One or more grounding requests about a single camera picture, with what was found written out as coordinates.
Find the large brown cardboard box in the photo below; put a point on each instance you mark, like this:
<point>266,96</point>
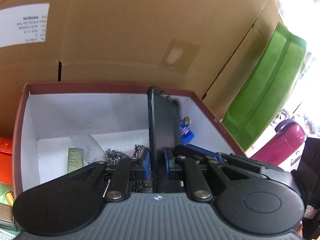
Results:
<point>125,30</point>

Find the green label packet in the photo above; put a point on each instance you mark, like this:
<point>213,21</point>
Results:
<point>75,160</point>

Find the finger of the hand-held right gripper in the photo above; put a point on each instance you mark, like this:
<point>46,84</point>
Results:
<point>186,150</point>
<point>202,152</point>

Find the pink bottle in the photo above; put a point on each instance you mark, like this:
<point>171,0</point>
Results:
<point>282,145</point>

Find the black phone case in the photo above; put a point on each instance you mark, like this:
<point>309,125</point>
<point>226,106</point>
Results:
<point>162,125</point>

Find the orange plastic item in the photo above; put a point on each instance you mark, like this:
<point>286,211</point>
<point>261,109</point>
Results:
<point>5,160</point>

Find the green fabric bag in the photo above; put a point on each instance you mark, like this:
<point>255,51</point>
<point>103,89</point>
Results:
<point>270,80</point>

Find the black beads packet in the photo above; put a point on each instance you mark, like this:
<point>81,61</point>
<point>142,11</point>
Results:
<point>138,150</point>

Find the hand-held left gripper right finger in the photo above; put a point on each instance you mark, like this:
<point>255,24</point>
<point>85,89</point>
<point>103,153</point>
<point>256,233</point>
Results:
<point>167,163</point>

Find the blue packet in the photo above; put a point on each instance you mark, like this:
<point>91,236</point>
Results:
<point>186,133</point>

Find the silver metal scrubber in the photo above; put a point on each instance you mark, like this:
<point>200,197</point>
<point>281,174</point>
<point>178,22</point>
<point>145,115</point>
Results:
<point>115,155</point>

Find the clear plastic bag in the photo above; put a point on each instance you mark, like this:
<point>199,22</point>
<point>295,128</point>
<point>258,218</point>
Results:
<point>87,145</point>

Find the white shipping label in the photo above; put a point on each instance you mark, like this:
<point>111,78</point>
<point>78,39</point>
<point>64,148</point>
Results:
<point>22,25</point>

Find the yellow tube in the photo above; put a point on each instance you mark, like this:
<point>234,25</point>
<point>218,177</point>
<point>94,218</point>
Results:
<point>10,198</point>

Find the maroon cardboard box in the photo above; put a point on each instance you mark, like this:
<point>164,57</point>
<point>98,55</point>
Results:
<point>75,112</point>

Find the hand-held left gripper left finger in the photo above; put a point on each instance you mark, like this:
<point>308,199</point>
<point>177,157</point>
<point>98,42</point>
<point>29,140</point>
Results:
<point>146,163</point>

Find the silver metal box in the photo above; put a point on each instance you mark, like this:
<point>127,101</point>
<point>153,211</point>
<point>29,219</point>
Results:
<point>6,215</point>

